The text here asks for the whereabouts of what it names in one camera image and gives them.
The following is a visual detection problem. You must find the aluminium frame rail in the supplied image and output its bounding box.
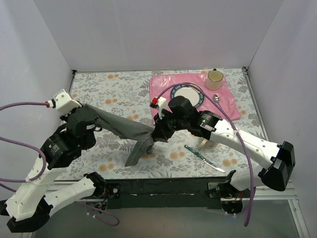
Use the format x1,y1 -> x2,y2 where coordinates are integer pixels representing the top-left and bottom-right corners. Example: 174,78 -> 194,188
29,183 -> 310,238

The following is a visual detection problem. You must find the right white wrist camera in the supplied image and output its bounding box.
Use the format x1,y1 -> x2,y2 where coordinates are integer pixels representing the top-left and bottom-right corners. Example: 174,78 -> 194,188
150,97 -> 168,119

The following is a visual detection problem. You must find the grey cloth napkin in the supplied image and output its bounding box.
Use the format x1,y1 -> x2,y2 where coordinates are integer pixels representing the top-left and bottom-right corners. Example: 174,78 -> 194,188
86,104 -> 155,167

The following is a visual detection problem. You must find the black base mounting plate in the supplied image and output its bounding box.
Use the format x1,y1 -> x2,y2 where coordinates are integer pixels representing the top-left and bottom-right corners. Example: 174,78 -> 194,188
105,177 -> 225,209

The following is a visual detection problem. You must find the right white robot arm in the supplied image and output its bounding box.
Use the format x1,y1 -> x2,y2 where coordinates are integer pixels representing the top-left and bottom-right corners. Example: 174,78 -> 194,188
150,96 -> 295,197

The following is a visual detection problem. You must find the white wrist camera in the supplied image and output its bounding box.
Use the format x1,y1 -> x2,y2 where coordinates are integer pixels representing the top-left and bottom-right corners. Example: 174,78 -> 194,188
46,89 -> 82,116
150,97 -> 168,119

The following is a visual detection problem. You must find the green handled knife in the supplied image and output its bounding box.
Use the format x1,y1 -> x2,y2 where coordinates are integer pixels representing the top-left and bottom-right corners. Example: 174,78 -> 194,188
184,145 -> 225,173

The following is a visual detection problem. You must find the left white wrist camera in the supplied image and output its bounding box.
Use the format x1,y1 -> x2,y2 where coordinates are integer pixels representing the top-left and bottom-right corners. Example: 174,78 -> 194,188
46,89 -> 82,116

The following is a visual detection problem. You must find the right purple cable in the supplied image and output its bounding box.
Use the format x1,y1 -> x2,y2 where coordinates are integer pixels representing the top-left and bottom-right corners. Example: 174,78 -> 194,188
158,83 -> 256,228

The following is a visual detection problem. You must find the silver spoon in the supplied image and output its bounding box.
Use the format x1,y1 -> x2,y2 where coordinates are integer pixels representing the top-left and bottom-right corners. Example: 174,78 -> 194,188
213,94 -> 226,118

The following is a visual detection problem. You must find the white plate blue rim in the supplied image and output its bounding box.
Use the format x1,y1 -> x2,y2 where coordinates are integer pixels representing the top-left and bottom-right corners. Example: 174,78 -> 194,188
170,84 -> 205,108

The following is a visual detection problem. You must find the purple cable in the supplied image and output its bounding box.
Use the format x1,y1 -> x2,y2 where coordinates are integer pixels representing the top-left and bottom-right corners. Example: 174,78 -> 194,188
0,101 -> 119,227
158,83 -> 256,228

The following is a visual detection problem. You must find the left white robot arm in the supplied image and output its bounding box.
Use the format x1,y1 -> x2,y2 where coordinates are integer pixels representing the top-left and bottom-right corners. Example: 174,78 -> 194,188
0,106 -> 106,233

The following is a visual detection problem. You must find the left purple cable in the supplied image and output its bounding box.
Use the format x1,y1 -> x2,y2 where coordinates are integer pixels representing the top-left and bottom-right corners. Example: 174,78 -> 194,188
0,101 -> 119,227

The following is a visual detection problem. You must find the pink placemat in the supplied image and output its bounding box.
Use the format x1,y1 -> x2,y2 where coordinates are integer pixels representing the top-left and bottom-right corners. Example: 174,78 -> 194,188
150,73 -> 241,120

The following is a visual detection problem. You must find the cream mug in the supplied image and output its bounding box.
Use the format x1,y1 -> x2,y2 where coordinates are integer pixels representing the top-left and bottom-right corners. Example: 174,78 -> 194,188
205,68 -> 224,91

